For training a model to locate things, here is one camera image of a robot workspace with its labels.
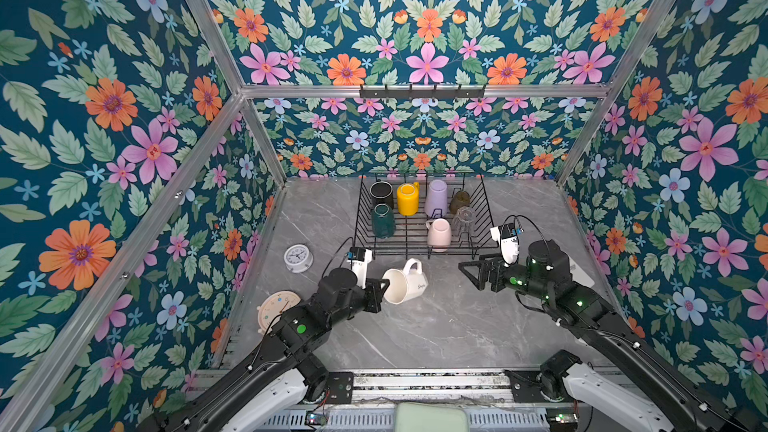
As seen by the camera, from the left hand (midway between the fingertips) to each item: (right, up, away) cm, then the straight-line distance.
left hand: (395, 281), depth 70 cm
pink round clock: (-37, -11, +16) cm, 41 cm away
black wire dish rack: (+9, +16, +36) cm, 40 cm away
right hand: (+18, +5, +1) cm, 19 cm away
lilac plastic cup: (+13, +21, +28) cm, 37 cm away
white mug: (+13, +9, +22) cm, 27 cm away
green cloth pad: (+8, -31, -3) cm, 32 cm away
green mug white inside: (-5, +13, +26) cm, 30 cm away
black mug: (-6, +23, +31) cm, 39 cm away
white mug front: (+3, 0, -2) cm, 3 cm away
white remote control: (+57, -4, +22) cm, 61 cm away
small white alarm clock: (-32, +1, +23) cm, 39 cm away
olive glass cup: (+22, +20, +33) cm, 44 cm away
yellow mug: (+3, +21, +30) cm, 37 cm away
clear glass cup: (+21, +12, +25) cm, 35 cm away
